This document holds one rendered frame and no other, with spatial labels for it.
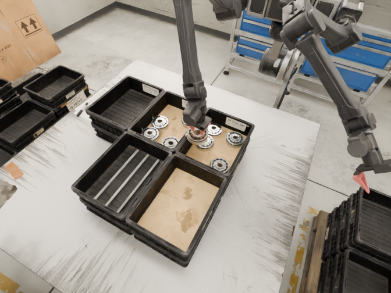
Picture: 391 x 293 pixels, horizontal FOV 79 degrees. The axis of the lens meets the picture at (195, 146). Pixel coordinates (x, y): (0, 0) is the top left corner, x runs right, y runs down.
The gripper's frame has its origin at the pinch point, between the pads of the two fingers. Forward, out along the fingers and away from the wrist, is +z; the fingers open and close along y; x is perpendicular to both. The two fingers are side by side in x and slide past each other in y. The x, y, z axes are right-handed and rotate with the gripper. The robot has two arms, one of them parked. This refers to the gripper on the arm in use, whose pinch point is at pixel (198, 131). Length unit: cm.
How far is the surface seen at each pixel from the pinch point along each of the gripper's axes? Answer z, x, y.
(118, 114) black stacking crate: 23, 0, -57
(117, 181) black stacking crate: 20.7, -35.2, -24.6
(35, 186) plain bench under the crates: 33, -59, -66
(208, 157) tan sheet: 22.2, 3.0, 5.8
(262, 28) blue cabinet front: 49, 196, -36
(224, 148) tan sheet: 22.7, 13.8, 10.7
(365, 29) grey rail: 24, 204, 56
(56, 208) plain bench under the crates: 32, -61, -47
